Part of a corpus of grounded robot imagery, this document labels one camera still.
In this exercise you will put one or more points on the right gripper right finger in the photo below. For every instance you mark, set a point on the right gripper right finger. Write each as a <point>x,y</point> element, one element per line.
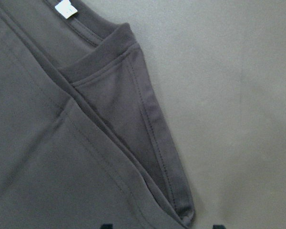
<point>218,226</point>

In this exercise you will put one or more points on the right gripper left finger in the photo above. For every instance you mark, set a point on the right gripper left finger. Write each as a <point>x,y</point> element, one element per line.
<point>107,226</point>

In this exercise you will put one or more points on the dark brown t-shirt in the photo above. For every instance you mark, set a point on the dark brown t-shirt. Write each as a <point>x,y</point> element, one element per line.
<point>83,140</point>

